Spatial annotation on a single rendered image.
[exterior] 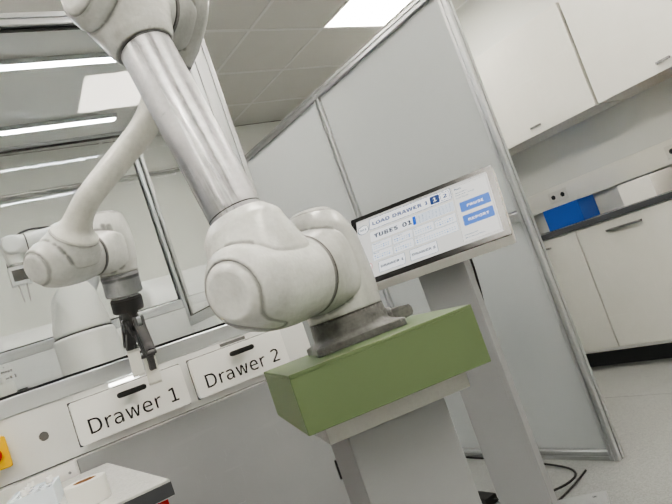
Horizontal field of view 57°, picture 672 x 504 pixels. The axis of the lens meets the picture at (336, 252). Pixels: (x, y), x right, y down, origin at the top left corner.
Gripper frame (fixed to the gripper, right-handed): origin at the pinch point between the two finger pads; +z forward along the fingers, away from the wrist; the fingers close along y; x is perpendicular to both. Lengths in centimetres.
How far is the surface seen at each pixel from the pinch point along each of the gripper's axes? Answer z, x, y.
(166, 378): 4.8, -7.0, 9.1
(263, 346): 5.9, -36.4, 8.8
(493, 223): -13, -105, -24
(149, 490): 7, 17, -51
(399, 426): 10, -25, -66
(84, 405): 4.0, 14.1, 9.3
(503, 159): -30, -160, 14
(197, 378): 7.7, -15.0, 8.5
